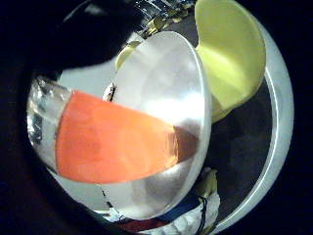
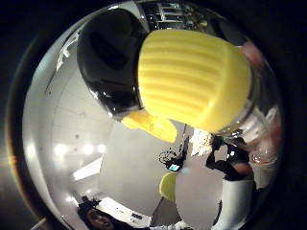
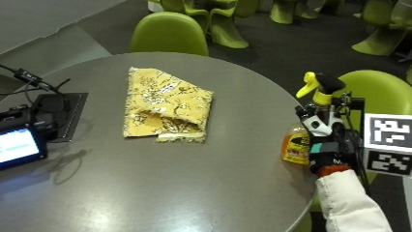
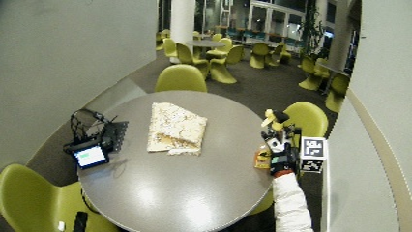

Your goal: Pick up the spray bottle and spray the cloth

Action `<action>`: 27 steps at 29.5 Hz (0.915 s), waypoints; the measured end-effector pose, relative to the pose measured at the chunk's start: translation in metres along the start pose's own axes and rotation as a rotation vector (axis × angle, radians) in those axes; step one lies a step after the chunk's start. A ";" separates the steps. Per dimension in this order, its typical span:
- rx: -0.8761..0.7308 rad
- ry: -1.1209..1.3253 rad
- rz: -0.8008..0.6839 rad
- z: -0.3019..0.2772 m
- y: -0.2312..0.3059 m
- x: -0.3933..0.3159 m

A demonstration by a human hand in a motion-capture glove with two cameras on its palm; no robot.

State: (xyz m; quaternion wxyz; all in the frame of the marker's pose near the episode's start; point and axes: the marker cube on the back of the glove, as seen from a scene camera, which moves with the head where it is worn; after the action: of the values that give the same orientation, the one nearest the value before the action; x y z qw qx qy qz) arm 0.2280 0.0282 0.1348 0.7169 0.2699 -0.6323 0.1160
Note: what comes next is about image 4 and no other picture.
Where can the folded cream patterned cloth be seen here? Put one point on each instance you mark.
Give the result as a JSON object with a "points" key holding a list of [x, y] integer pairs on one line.
{"points": [[176, 127]]}

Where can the cluster of green chairs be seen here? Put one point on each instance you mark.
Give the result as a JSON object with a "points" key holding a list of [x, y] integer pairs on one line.
{"points": [[223, 61]]}

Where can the small orange packet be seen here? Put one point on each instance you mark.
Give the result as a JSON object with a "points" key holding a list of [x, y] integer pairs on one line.
{"points": [[262, 160]]}

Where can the tall potted plant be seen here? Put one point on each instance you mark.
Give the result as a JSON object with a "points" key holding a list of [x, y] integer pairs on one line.
{"points": [[312, 29]]}

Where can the grey concrete column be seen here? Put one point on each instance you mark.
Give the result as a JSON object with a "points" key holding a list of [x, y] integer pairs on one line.
{"points": [[342, 32]]}

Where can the black device with small screen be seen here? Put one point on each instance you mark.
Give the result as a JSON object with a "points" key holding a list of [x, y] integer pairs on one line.
{"points": [[96, 148]]}

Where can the white cube of black markers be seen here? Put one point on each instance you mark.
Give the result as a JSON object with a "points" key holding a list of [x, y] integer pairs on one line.
{"points": [[312, 148]]}

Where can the green moulded chair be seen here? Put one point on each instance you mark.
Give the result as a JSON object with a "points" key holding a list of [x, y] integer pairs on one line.
{"points": [[307, 119], [264, 204], [34, 199], [180, 79]]}

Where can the white framed glass doors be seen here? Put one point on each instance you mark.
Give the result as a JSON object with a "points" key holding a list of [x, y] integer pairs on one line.
{"points": [[275, 19]]}

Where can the white round column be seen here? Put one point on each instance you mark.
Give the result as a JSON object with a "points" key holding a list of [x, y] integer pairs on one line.
{"points": [[182, 25]]}

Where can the black flat remote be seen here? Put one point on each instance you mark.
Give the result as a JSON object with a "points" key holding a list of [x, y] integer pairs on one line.
{"points": [[80, 221]]}

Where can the round grey side table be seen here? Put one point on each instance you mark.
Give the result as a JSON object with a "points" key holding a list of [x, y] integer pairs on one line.
{"points": [[206, 43]]}

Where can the grey square table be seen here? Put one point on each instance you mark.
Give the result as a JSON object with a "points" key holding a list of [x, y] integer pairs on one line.
{"points": [[332, 67]]}

